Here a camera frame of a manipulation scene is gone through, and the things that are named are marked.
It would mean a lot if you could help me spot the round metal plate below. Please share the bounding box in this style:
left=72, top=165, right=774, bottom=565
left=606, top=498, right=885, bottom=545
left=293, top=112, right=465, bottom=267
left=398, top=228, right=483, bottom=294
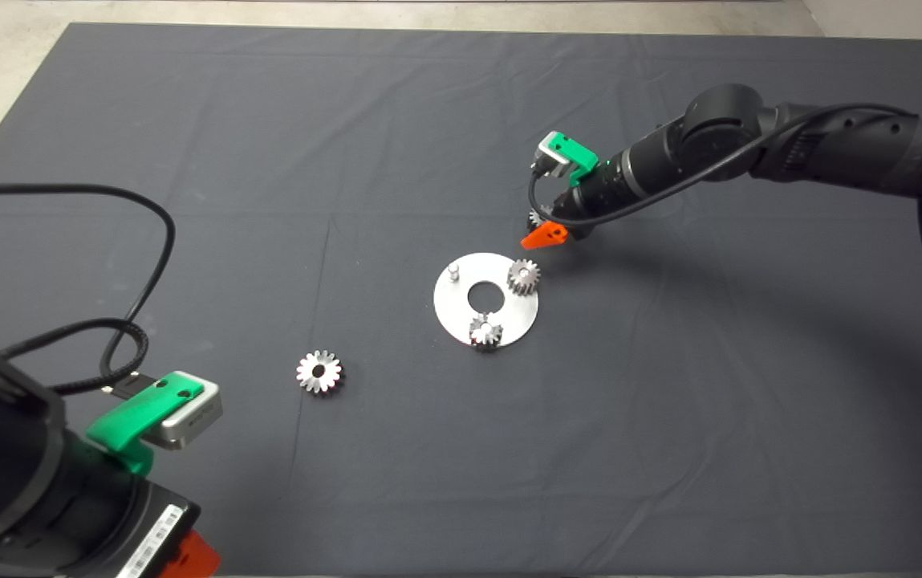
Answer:
left=433, top=252, right=540, bottom=349

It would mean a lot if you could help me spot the dark grey table cloth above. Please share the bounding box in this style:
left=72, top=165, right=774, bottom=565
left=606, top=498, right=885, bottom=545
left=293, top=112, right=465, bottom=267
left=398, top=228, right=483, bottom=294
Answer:
left=0, top=22, right=922, bottom=577

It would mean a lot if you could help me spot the black braided cable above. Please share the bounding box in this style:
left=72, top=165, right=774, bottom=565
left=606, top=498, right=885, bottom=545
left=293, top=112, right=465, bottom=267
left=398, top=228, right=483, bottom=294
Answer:
left=0, top=319, right=148, bottom=398

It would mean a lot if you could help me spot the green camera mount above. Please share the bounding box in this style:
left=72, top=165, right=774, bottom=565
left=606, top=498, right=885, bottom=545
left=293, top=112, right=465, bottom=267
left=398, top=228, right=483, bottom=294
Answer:
left=86, top=373, right=205, bottom=476
left=549, top=132, right=599, bottom=187

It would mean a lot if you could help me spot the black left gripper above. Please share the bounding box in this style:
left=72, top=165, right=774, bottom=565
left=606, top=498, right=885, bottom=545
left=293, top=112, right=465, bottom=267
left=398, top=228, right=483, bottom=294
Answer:
left=59, top=462, right=221, bottom=578

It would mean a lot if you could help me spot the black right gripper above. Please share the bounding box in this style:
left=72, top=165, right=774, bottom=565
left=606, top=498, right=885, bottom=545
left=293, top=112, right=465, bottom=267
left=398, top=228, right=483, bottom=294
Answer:
left=521, top=170, right=632, bottom=250

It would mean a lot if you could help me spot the silver camera box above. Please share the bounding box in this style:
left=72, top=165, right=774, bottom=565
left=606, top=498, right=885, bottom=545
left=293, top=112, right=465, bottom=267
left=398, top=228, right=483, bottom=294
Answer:
left=537, top=132, right=574, bottom=179
left=144, top=371, right=223, bottom=450

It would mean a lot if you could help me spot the large steel gear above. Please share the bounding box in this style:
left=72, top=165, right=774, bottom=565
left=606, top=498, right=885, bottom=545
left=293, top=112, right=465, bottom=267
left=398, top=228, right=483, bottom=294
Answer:
left=295, top=350, right=345, bottom=396

